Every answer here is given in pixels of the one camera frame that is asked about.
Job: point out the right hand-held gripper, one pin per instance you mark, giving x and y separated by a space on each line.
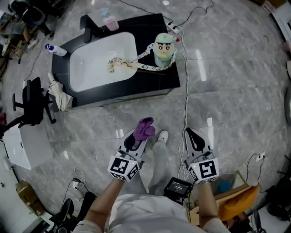
204 169

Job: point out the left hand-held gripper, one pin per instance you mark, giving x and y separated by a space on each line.
122 166

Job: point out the purple cloth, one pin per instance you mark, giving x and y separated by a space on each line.
143 129

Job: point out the person's left forearm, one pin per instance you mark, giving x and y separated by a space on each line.
105 200

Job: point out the person's right forearm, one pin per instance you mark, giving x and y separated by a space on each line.
207 202

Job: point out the person's white shoe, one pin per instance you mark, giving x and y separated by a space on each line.
163 135

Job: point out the person's grey trouser leg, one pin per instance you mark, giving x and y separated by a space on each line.
160 166

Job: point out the black device with screen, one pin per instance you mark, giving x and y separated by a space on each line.
177 187

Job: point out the white power adapter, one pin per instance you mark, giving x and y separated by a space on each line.
75 183

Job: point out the orange bag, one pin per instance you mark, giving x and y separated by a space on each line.
241 202

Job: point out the person's white shirt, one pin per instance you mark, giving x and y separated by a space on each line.
147 216

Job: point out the white sink basin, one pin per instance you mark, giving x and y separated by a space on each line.
100 61

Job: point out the white folded umbrella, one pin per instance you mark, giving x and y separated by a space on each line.
59 93

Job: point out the black swivel chair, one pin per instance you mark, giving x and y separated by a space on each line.
72 211

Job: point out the green cartoon character bottle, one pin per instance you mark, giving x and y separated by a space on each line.
164 51

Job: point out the white storage box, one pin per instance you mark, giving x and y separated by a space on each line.
29 145

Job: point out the black office chair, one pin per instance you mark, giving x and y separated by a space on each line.
34 102

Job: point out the white power strip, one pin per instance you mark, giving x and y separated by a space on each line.
174 27

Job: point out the brown cardboard box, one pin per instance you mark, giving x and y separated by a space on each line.
28 195

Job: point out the white spray bottle blue cap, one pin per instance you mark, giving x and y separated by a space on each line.
58 50

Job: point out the black faucet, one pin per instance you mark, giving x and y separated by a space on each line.
89 28

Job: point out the pink soap bottle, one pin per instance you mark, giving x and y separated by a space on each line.
111 21

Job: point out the dark padded chair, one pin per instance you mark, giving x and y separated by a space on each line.
31 16

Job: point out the white wall socket plug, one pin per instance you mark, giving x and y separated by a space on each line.
260 157

